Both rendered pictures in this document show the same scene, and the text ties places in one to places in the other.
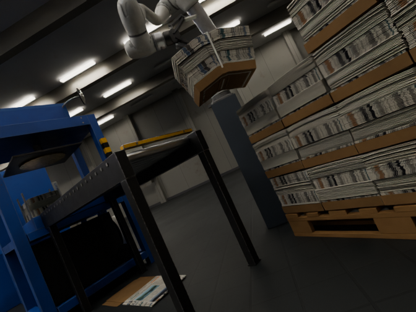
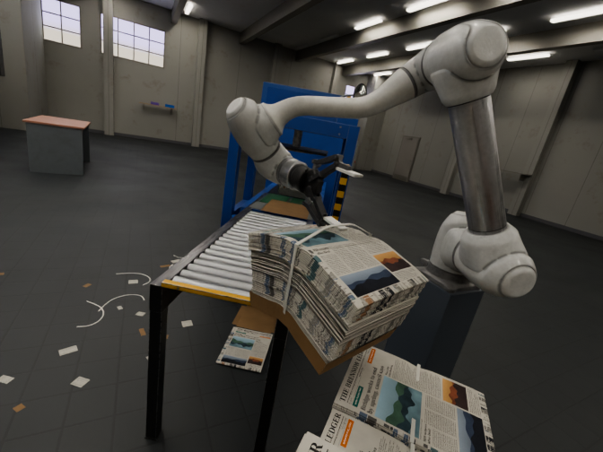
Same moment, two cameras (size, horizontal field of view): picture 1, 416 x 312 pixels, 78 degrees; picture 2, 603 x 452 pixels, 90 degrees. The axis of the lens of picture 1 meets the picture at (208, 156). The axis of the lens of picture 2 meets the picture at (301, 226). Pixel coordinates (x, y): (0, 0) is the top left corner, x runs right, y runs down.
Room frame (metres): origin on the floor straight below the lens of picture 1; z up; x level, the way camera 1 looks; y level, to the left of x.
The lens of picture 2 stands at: (0.81, -0.77, 1.44)
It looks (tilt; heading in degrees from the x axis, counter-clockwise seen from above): 17 degrees down; 51
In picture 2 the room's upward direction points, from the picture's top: 11 degrees clockwise
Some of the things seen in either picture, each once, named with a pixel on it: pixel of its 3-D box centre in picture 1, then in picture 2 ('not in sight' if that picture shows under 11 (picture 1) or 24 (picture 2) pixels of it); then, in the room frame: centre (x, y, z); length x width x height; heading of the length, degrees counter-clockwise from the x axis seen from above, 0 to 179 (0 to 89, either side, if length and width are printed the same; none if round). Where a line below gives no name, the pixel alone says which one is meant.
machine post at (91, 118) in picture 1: (120, 187); (333, 225); (2.49, 0.91, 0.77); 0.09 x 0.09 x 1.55; 48
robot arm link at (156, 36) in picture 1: (159, 41); (293, 174); (1.35, -0.02, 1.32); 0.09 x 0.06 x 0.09; 4
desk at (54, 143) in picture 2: not in sight; (62, 143); (0.71, 6.72, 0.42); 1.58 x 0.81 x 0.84; 84
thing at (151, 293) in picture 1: (155, 288); (247, 347); (1.71, 0.68, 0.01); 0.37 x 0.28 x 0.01; 48
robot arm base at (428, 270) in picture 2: (220, 99); (443, 270); (1.97, -0.27, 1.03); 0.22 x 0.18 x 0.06; 81
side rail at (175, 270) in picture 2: (73, 200); (218, 241); (1.50, 0.83, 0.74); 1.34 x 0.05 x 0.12; 48
